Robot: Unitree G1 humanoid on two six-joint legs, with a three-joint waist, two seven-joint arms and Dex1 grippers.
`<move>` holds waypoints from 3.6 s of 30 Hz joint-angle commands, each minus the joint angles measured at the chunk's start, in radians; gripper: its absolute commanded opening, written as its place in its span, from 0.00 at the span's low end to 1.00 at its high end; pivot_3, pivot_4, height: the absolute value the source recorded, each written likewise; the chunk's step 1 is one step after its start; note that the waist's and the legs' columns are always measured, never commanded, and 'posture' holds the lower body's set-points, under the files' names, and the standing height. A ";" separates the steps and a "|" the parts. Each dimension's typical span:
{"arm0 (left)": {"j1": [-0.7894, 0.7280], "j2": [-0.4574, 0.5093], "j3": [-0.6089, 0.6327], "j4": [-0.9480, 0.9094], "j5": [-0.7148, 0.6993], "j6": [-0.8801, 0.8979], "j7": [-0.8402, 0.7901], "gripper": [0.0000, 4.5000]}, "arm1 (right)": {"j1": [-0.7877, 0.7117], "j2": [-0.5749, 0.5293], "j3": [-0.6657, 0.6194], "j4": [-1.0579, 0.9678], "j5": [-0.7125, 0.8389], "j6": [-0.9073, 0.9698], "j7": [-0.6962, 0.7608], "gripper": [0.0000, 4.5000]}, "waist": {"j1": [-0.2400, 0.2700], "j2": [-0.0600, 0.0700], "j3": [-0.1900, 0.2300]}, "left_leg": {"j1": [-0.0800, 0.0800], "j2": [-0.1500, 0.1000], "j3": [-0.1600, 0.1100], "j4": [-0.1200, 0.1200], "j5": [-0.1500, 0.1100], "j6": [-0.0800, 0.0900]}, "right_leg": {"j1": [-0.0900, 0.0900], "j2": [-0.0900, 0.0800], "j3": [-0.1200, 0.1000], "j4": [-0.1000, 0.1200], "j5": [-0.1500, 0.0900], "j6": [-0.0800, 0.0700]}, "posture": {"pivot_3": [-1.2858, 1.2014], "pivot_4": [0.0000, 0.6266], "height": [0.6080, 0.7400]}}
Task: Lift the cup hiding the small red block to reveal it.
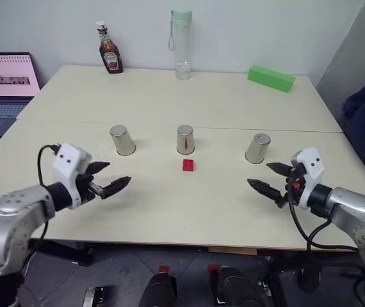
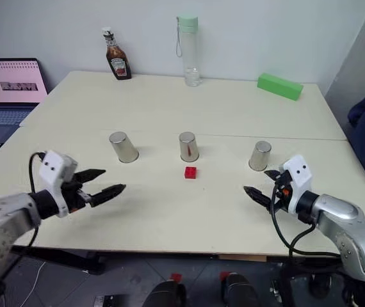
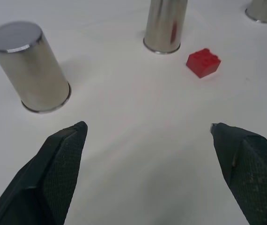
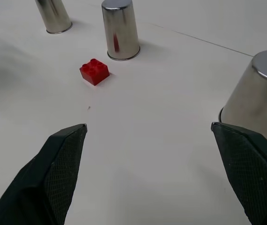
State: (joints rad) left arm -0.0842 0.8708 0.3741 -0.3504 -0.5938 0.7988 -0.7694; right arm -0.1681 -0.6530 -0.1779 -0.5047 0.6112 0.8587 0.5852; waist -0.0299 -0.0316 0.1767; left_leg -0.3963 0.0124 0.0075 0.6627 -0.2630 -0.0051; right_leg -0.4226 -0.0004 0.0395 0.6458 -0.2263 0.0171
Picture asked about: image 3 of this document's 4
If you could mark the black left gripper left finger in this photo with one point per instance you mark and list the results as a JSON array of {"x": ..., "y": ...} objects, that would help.
[{"x": 54, "y": 173}]

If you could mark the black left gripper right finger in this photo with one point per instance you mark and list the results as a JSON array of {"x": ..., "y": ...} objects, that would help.
[{"x": 253, "y": 173}]

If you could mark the silver steel cup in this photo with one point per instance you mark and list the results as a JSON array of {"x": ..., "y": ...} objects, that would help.
[
  {"x": 165, "y": 25},
  {"x": 264, "y": 10},
  {"x": 30, "y": 68}
]

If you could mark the red toy building brick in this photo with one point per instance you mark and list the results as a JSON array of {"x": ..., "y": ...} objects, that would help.
[{"x": 203, "y": 62}]

